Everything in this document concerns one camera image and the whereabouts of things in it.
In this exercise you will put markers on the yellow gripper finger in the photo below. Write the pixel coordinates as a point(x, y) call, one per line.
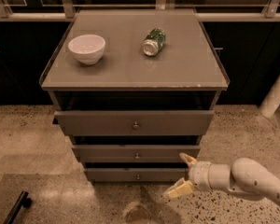
point(181, 188)
point(187, 159)

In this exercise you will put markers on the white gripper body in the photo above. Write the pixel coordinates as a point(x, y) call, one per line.
point(200, 174)

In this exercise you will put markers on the grey bottom drawer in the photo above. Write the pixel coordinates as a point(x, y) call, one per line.
point(135, 174)

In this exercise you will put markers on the grey drawer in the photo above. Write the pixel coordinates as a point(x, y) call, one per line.
point(133, 153)
point(136, 123)
point(135, 174)

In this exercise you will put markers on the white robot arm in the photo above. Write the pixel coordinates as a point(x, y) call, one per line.
point(244, 178)

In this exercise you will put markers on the grey top drawer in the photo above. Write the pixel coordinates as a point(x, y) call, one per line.
point(136, 123)

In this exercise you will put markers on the grey drawer cabinet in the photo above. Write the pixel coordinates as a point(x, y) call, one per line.
point(186, 75)

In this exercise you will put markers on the grey middle drawer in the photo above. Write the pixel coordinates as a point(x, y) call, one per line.
point(133, 153)

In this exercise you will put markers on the green soda can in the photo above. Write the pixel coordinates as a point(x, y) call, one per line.
point(154, 42)

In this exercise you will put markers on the white ceramic bowl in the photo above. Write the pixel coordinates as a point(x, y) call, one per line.
point(87, 49)

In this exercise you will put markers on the black bar on floor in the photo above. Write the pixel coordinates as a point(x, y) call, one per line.
point(24, 201)

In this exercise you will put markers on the metal railing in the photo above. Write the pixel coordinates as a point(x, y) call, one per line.
point(140, 3)

